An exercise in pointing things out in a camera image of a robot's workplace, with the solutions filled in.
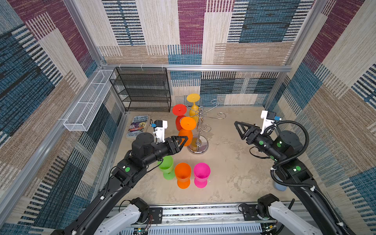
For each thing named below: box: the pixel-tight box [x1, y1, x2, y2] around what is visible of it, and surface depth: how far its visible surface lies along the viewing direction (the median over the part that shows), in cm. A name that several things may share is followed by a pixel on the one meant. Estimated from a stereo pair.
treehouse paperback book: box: [126, 114, 149, 138], surface depth 113 cm
